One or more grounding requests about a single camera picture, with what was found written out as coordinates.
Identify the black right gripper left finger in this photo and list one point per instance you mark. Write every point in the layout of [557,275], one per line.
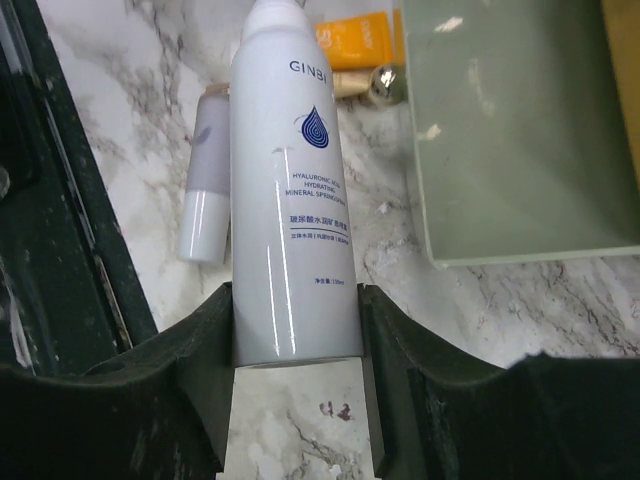
[158,411]

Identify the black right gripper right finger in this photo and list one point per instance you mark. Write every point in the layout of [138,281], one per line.
[437,412]

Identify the white blue tube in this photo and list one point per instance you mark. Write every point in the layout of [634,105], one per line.
[295,296]

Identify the lavender white bottle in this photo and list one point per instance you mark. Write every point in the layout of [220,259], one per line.
[206,212]

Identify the grey bottom drawer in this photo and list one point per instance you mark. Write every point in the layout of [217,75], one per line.
[514,142]

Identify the orange sunscreen tube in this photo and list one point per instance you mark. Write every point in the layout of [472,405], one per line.
[363,42]

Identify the yellow drawer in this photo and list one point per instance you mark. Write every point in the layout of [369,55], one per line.
[622,26]

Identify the gold cream tube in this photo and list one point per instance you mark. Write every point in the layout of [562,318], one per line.
[351,83]

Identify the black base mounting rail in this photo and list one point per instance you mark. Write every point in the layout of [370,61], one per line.
[70,295]

